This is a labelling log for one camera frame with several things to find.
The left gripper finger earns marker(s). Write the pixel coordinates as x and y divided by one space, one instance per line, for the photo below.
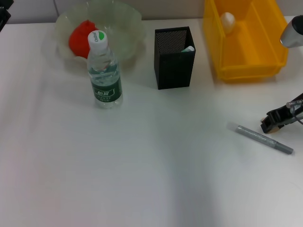
3 19

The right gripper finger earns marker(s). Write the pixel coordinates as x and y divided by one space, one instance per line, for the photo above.
271 124

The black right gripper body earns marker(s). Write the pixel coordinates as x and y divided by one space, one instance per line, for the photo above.
291 111

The grey marker pen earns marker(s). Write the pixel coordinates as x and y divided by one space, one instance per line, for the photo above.
262 139

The orange fruit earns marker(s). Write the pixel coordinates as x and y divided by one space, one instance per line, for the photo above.
79 45

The white paper ball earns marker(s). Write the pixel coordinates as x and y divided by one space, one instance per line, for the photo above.
228 21

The mint green pen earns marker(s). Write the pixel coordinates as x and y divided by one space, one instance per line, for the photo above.
189 49

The clear green-label water bottle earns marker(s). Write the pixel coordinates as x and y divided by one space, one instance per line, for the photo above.
105 82

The black mesh pen holder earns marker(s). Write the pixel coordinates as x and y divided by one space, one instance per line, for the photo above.
175 71

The pale green glass fruit plate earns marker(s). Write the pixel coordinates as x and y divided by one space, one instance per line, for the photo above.
125 33

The yellow plastic bin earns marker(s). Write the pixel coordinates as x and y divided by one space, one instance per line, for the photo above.
251 52

